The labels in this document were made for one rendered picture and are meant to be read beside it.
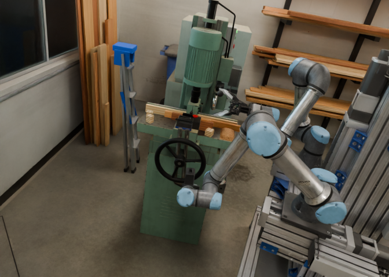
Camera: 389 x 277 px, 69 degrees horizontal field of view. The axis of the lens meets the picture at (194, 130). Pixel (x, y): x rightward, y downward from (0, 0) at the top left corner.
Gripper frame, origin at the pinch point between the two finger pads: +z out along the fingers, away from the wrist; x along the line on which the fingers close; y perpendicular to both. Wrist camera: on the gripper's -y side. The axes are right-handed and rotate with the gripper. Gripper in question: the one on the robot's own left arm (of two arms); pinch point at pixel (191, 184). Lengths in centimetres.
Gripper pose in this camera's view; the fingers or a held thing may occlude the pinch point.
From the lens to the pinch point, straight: 157.5
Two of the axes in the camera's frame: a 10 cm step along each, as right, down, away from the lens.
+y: -1.5, 9.9, -0.7
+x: 9.9, 1.4, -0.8
